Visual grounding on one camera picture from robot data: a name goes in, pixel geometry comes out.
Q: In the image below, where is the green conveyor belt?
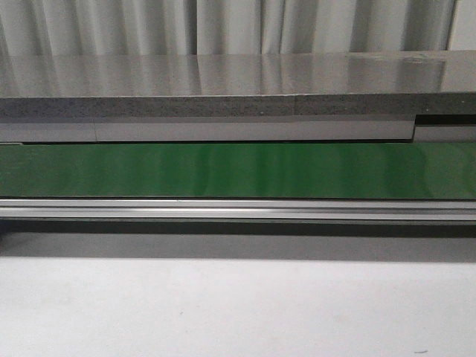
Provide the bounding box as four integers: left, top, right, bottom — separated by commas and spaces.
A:
1, 143, 475, 200

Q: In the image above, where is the grey metal base profile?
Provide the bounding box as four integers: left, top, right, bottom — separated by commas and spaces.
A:
1, 115, 475, 143

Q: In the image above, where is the grey granite slab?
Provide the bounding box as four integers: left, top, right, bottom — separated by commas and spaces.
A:
1, 51, 475, 118

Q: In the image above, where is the white curtain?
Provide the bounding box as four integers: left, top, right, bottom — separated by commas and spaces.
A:
1, 1, 475, 56

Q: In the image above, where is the aluminium conveyor frame rail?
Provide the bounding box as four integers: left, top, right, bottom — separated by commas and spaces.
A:
1, 199, 475, 224

